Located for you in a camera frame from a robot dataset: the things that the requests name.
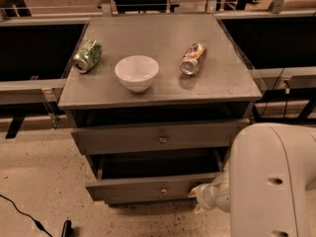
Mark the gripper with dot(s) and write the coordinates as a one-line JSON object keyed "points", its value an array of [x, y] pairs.
{"points": [[208, 196]]}

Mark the grey drawer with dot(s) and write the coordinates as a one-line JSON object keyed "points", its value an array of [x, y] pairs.
{"points": [[108, 139], [154, 175]]}

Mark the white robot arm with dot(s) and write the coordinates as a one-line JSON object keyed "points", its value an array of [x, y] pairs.
{"points": [[271, 167]]}

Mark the grey top drawer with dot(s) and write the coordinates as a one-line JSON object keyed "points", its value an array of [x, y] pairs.
{"points": [[108, 139]]}

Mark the grey wooden drawer cabinet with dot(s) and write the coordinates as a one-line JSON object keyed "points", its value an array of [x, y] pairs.
{"points": [[222, 89]]}

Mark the white ceramic bowl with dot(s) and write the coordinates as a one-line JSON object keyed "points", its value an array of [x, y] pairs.
{"points": [[137, 72]]}

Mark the crushed orange soda can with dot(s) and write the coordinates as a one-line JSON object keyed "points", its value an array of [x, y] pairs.
{"points": [[193, 59]]}

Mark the crushed green soda can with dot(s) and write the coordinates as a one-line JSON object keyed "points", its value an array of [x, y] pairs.
{"points": [[87, 56]]}

